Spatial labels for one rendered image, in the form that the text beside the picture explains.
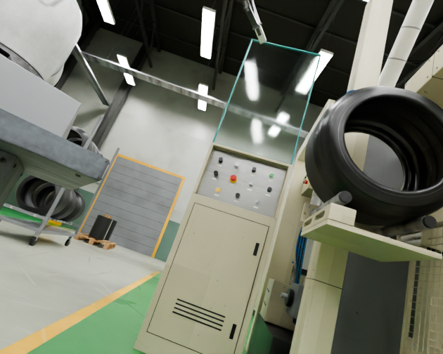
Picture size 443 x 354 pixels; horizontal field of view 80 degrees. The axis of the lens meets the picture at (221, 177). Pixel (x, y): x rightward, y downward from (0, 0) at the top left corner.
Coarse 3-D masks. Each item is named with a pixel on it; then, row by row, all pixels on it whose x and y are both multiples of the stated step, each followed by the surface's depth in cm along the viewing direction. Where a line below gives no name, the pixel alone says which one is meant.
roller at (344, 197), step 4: (340, 192) 93; (344, 192) 93; (348, 192) 92; (336, 196) 95; (340, 196) 92; (344, 196) 92; (348, 196) 92; (328, 200) 104; (332, 200) 99; (336, 200) 95; (340, 200) 92; (344, 200) 92; (348, 200) 92; (324, 204) 107; (340, 204) 95; (344, 204) 94; (320, 208) 112; (312, 212) 123
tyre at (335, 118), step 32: (352, 96) 105; (384, 96) 104; (416, 96) 104; (320, 128) 105; (352, 128) 130; (384, 128) 128; (416, 128) 118; (320, 160) 102; (352, 160) 95; (416, 160) 122; (320, 192) 112; (352, 192) 95; (384, 192) 92; (416, 192) 91; (384, 224) 106
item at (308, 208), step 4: (304, 204) 127; (308, 204) 127; (312, 204) 126; (304, 208) 126; (308, 208) 126; (312, 208) 126; (316, 208) 126; (304, 212) 125; (308, 212) 125; (304, 216) 125; (308, 216) 125; (300, 220) 126; (356, 224) 123; (360, 224) 123; (364, 224) 123; (360, 228) 122; (364, 228) 122; (368, 228) 122; (372, 228) 122; (376, 228) 121
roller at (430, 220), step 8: (424, 216) 89; (432, 216) 89; (400, 224) 101; (408, 224) 96; (416, 224) 92; (424, 224) 88; (432, 224) 88; (376, 232) 117; (384, 232) 111; (392, 232) 106; (400, 232) 102; (408, 232) 99
